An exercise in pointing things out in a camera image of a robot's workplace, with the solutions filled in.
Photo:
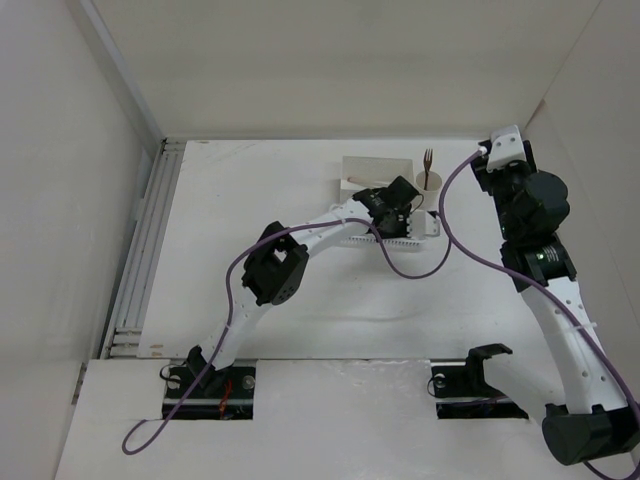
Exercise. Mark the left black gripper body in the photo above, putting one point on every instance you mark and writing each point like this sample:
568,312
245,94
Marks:
398,227

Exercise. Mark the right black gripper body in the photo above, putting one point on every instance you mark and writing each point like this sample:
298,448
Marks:
503,182

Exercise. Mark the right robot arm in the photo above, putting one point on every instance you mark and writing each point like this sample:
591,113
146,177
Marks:
588,417

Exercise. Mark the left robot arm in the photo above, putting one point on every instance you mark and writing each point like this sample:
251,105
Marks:
270,272

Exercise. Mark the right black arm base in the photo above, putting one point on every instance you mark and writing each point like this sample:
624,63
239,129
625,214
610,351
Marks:
461,391

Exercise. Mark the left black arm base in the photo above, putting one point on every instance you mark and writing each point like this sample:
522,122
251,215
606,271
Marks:
227,396

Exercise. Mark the white deep perforated basket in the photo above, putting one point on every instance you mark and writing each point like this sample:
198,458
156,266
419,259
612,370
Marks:
375,168

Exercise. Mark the white cylindrical cup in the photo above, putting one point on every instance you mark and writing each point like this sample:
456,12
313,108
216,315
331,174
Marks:
435,182

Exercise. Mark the white shallow perforated tray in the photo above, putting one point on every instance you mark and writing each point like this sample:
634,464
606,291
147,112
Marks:
405,244

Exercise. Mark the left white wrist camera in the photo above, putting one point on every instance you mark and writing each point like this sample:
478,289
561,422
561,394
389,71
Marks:
422,225

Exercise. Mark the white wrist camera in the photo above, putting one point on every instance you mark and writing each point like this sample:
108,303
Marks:
422,225
503,147

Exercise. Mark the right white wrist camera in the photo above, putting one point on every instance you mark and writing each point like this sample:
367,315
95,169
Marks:
503,147

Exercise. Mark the aluminium rail frame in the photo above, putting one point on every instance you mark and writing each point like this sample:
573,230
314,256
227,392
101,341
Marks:
122,331

